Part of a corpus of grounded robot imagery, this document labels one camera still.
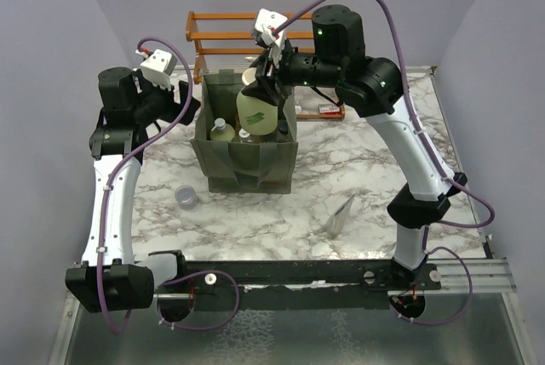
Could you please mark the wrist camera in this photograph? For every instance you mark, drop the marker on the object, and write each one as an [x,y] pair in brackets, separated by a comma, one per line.
[157,67]
[266,22]

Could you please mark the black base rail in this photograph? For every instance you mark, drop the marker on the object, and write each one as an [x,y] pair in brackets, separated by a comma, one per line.
[288,285]

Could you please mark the green lotion pump bottle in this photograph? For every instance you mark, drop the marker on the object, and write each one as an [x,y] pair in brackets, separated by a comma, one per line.
[222,131]

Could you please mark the red card box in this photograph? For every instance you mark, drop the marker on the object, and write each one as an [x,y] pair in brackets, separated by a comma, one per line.
[329,110]

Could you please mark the clear square bottle black caps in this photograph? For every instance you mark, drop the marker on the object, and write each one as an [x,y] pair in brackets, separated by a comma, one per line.
[283,132]

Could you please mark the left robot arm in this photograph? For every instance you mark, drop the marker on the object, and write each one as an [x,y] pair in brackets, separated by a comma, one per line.
[108,276]

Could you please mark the green soap pump dispenser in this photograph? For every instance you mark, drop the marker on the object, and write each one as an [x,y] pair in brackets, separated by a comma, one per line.
[256,112]

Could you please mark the silver foil pouch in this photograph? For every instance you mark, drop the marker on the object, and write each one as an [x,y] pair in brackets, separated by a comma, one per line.
[337,220]

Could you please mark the green canvas bag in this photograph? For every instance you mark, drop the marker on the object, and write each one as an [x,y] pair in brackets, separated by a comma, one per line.
[235,167]

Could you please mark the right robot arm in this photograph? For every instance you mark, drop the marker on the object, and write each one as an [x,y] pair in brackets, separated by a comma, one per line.
[373,87]

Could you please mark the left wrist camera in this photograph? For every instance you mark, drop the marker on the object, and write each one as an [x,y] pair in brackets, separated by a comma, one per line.
[157,67]

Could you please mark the amber mouthwash bottle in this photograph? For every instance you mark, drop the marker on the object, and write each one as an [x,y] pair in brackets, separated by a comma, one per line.
[243,136]

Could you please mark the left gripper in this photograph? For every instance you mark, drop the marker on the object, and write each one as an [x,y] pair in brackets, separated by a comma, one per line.
[174,108]

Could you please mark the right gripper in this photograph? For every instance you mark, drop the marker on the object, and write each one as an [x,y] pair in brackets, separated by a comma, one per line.
[263,84]

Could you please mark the small blue cup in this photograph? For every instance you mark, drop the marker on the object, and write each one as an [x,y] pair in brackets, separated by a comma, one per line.
[186,197]

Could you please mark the wooden shelf rack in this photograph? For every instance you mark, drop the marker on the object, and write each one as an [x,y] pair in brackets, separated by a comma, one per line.
[223,41]

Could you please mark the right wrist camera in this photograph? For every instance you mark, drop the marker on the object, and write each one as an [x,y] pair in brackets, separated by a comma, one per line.
[266,22]

